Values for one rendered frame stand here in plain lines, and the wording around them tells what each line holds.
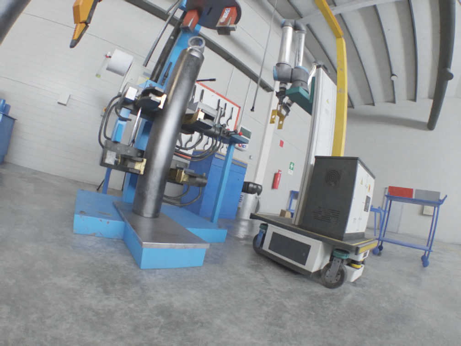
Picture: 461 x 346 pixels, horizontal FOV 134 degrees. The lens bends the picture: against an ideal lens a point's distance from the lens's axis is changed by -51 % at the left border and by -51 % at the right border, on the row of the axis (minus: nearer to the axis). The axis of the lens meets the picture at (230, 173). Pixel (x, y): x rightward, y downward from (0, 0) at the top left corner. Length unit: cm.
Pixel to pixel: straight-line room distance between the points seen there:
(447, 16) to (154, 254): 708
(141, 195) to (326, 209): 122
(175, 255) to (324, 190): 99
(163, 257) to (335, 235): 99
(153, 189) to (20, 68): 317
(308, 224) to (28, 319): 147
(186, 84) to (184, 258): 116
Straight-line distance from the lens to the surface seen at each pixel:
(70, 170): 336
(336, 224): 128
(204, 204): 273
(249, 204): 347
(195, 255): 112
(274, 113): 198
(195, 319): 76
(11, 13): 125
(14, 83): 377
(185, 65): 157
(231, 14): 196
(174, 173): 156
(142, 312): 75
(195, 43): 187
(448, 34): 707
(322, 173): 138
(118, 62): 236
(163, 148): 136
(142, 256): 98
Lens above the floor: 49
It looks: 4 degrees up
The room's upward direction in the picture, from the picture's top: 13 degrees clockwise
